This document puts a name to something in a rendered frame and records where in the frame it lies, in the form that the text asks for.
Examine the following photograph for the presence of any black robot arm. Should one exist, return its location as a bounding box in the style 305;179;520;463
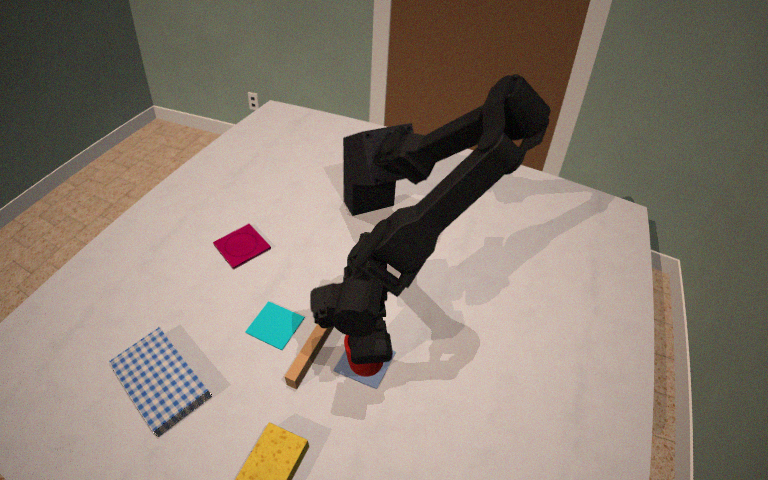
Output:
310;74;550;337

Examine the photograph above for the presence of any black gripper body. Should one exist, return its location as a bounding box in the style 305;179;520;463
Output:
350;293;393;364

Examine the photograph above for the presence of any dark red square coaster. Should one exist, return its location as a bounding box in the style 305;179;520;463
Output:
213;224;271;269

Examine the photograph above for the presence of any red cup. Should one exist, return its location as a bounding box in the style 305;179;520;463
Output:
344;335;384;377

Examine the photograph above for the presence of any yellow sponge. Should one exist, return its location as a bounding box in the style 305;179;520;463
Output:
235;423;309;480

